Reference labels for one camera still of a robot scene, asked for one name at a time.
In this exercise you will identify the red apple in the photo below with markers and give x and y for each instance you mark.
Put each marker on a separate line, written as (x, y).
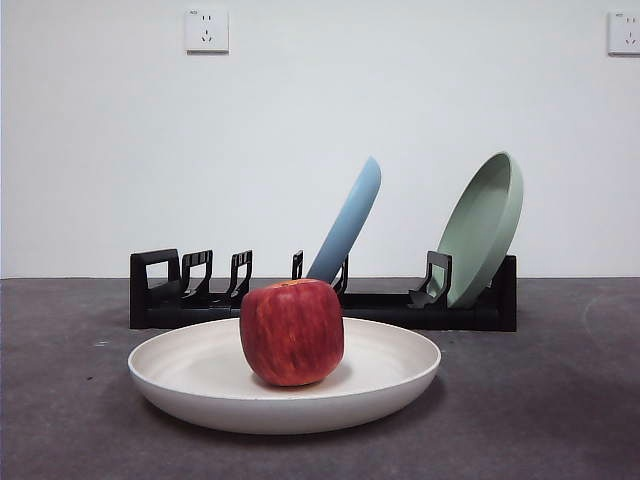
(292, 335)

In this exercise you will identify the cream yellow round plate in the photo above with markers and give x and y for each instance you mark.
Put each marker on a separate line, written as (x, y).
(190, 380)

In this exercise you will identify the light blue round plate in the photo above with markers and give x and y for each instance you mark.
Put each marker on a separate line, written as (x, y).
(355, 210)

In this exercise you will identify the black plastic plate rack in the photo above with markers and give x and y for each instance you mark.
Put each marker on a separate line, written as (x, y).
(400, 310)

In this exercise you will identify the light green round plate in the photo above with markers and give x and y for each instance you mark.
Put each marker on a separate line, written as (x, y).
(480, 225)

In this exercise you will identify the white wall socket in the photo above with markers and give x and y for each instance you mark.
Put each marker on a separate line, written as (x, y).
(207, 30)
(625, 32)

